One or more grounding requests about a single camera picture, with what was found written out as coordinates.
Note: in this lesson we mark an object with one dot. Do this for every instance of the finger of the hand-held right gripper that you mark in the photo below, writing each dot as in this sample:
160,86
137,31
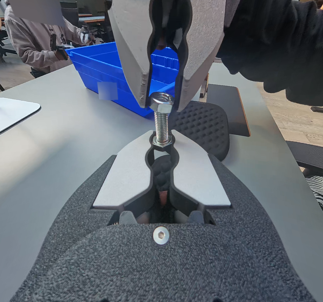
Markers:
128,29
207,29

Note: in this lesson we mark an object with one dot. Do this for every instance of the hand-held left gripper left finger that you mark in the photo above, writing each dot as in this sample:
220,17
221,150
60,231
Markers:
121,176

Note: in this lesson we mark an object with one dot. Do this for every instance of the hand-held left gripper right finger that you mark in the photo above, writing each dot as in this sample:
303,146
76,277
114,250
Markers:
199,176

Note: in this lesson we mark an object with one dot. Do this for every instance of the blue plastic bin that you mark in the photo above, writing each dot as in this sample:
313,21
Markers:
88,65

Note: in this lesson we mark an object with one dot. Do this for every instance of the silver hex bolt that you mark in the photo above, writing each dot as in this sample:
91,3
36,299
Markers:
161,125

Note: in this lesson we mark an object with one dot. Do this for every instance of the silver hex nut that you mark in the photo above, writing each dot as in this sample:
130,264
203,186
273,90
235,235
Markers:
161,106

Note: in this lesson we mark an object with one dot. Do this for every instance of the person's left hand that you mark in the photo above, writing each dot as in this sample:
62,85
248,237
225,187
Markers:
163,198

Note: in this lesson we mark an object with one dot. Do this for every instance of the person's right hand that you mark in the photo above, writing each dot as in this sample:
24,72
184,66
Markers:
171,4

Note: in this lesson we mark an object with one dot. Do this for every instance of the black office chair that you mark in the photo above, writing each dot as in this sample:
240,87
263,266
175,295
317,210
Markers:
307,155
5,44
70,12

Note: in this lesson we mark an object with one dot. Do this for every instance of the black white patterned pants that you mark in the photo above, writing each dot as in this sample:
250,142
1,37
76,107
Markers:
316,188

